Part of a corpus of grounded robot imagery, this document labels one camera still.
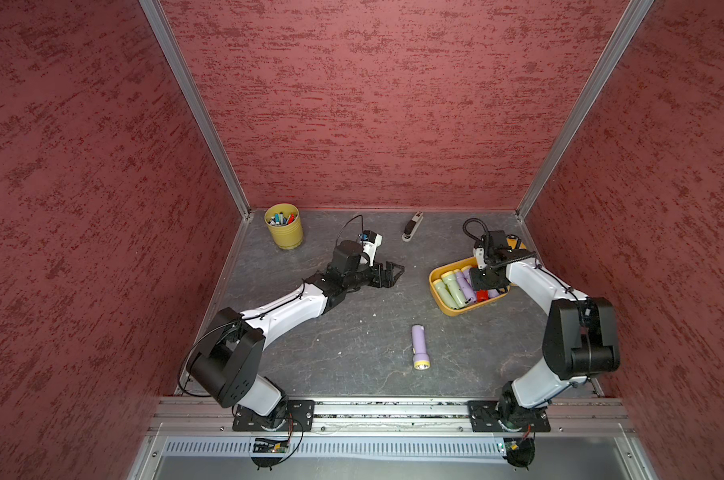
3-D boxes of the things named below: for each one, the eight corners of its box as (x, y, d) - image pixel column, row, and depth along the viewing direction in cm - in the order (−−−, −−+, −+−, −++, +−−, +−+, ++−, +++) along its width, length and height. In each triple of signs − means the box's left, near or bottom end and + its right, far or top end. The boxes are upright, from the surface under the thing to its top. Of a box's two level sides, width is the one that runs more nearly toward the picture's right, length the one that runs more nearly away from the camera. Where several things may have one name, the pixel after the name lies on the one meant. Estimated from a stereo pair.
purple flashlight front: (413, 369, 84) (415, 366, 81) (410, 329, 91) (411, 324, 89) (428, 369, 84) (430, 366, 81) (423, 329, 91) (425, 324, 89)
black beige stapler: (400, 240, 114) (401, 232, 111) (414, 216, 123) (415, 208, 120) (409, 243, 113) (410, 236, 110) (422, 219, 122) (424, 211, 118)
